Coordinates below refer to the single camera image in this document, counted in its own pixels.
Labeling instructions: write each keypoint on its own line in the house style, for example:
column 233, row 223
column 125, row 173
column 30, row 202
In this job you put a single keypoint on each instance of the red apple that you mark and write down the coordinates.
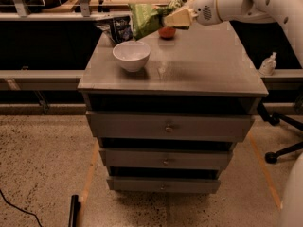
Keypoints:
column 167, row 32

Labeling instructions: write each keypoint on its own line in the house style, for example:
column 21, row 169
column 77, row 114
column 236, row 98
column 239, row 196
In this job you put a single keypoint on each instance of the middle grey drawer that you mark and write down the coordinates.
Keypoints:
column 173, row 159

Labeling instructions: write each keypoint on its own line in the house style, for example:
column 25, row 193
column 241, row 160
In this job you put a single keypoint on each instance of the white bowl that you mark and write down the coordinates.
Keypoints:
column 132, row 55

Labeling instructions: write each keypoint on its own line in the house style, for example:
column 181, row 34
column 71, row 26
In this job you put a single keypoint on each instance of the hand sanitizer bottle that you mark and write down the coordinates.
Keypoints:
column 268, row 65

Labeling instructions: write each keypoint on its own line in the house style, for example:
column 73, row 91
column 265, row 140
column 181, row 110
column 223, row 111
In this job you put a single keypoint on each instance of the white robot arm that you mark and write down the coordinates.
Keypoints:
column 287, row 13

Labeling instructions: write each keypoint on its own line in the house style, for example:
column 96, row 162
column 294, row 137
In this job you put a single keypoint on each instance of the top grey drawer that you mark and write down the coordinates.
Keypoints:
column 231, row 128

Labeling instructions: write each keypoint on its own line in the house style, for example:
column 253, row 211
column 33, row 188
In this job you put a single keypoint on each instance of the grey drawer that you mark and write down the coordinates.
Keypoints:
column 231, row 128
column 173, row 159
column 167, row 185

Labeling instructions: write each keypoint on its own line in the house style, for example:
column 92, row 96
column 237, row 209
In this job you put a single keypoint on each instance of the grey drawer cabinet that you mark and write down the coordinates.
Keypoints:
column 202, row 71

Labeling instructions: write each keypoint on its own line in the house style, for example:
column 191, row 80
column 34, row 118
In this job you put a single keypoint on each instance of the dark blue chip bag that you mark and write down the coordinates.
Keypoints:
column 117, row 28

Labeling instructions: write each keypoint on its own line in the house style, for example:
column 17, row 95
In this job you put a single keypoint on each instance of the black bar on floor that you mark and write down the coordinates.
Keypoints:
column 75, row 206

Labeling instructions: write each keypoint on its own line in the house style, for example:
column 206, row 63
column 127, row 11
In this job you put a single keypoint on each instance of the green jalapeno chip bag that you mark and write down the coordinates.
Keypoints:
column 148, row 18

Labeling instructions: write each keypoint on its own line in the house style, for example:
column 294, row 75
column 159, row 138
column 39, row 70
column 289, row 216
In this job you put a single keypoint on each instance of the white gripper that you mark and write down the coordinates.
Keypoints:
column 204, row 8

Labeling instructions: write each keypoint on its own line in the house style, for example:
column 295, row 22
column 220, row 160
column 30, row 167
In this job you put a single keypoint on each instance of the bottom grey drawer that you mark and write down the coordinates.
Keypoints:
column 167, row 185

